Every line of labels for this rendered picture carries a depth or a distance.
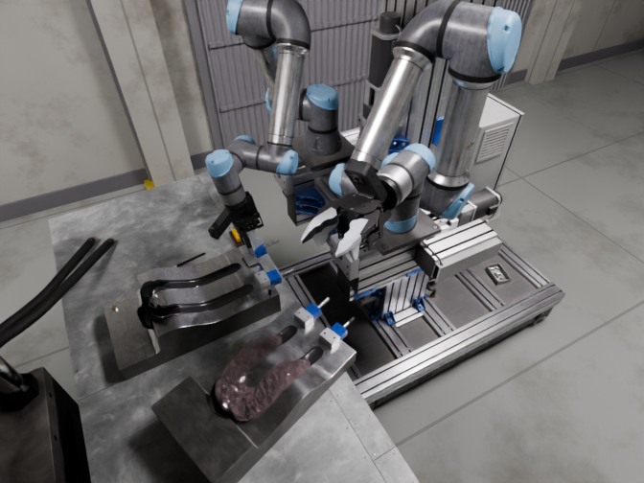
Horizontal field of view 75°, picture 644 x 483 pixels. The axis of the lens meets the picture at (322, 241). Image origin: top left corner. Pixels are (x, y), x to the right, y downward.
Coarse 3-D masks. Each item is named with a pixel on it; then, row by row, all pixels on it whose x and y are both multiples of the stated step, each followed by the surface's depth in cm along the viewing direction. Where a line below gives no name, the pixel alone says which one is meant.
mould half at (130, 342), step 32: (224, 256) 146; (192, 288) 134; (224, 288) 136; (256, 288) 135; (128, 320) 130; (160, 320) 121; (192, 320) 124; (224, 320) 128; (256, 320) 136; (128, 352) 122; (160, 352) 122
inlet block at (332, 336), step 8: (352, 320) 131; (328, 328) 125; (336, 328) 127; (344, 328) 127; (320, 336) 124; (328, 336) 123; (336, 336) 123; (344, 336) 127; (328, 344) 123; (336, 344) 125
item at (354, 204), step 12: (384, 180) 79; (360, 192) 78; (396, 192) 79; (348, 204) 75; (360, 204) 75; (372, 204) 75; (384, 204) 81; (396, 204) 81; (348, 216) 75; (360, 216) 75; (384, 216) 82; (336, 228) 79; (348, 228) 78; (372, 240) 77
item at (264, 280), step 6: (276, 270) 139; (288, 270) 140; (258, 276) 135; (264, 276) 135; (270, 276) 137; (276, 276) 137; (258, 282) 134; (264, 282) 134; (270, 282) 135; (276, 282) 137
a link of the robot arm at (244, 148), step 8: (240, 136) 129; (232, 144) 126; (240, 144) 125; (248, 144) 125; (232, 152) 122; (240, 152) 124; (248, 152) 124; (256, 152) 123; (248, 160) 124; (248, 168) 127; (256, 168) 125
